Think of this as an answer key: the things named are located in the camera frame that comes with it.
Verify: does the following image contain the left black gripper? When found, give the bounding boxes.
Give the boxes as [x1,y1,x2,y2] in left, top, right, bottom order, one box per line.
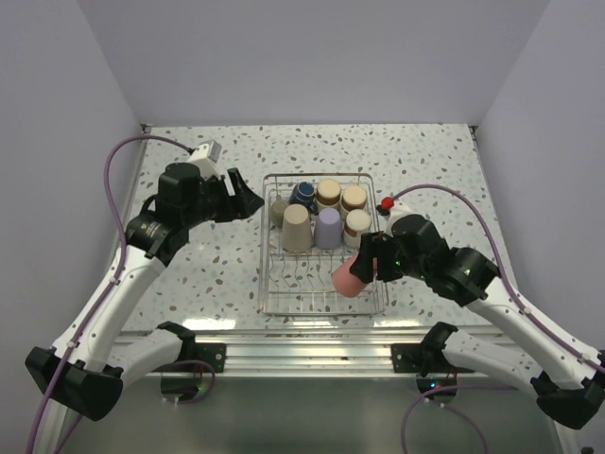
[182,167,264,229]

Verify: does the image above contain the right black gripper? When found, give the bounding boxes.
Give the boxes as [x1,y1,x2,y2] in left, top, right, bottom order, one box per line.
[351,230,429,284]

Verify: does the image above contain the small grey-green mug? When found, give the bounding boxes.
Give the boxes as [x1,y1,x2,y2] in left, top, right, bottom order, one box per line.
[268,199,289,229]

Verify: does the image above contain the tall beige plastic cup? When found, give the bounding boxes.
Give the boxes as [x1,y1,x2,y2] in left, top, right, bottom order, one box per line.
[282,204,313,253]

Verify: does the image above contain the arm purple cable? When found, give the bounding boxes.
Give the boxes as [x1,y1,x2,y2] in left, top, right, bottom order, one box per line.
[24,135,195,454]
[394,183,605,454]

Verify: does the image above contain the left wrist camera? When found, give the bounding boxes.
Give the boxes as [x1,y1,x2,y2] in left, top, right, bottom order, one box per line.
[187,140,221,180]

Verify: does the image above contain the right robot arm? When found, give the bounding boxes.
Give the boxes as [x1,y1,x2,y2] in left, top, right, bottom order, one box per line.
[350,214,604,429]

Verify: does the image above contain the purple plastic cup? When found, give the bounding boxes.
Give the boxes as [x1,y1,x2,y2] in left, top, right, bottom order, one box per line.
[314,208,342,250]

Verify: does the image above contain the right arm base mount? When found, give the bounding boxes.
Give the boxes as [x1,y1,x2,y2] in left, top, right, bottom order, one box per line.
[390,343,474,376]

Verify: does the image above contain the cream brown-banded cup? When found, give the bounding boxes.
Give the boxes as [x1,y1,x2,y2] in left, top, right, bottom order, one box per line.
[339,185,368,219]
[315,179,341,212]

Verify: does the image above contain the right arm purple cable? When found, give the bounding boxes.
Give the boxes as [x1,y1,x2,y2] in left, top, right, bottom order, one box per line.
[394,183,605,454]

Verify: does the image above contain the wire dish rack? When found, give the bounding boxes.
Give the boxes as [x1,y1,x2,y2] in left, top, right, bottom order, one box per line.
[259,172,389,317]

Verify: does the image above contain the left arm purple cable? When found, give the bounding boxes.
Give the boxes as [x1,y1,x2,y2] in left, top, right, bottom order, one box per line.
[24,135,195,454]

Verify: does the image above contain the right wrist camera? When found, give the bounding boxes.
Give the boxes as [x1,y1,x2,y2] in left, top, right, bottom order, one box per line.
[376,197,413,236]

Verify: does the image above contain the red plastic cup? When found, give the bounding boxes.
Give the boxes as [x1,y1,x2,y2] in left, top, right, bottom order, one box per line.
[332,253,369,298]

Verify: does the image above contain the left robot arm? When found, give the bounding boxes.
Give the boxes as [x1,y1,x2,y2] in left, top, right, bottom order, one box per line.
[26,163,265,421]

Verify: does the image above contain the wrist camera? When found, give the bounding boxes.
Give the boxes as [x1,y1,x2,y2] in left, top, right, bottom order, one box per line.
[376,197,413,236]
[187,140,221,180]

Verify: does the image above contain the dark blue mug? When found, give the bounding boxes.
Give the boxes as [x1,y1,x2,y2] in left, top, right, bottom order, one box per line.
[288,182,317,215]

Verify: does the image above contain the aluminium rail frame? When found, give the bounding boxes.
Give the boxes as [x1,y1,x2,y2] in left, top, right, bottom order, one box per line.
[63,325,559,377]

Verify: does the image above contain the steel cup with handle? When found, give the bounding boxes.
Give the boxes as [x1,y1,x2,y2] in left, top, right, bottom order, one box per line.
[343,209,372,249]

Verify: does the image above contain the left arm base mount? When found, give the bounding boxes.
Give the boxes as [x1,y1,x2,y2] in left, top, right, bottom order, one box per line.
[155,342,227,374]

